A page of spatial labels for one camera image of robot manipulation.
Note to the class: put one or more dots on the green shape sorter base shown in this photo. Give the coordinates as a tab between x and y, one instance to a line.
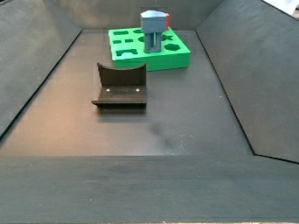
128	50

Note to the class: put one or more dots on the blue pentagon block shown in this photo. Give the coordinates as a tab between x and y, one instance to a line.
153	28

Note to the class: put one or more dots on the red block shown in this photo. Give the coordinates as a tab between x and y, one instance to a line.
168	21

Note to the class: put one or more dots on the black fixture bracket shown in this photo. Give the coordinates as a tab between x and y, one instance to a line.
122	86

